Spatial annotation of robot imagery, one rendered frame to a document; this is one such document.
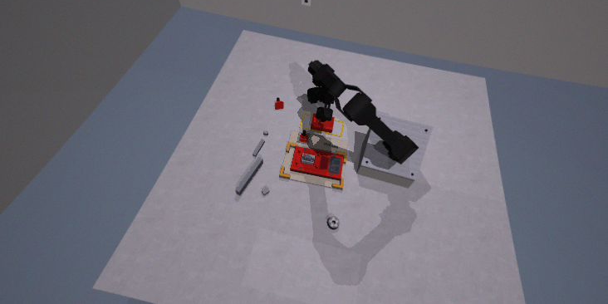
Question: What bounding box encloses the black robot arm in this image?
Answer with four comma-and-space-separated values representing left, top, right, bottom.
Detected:
307, 61, 419, 164

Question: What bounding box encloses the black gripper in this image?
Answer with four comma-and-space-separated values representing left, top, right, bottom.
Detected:
316, 87, 334, 122

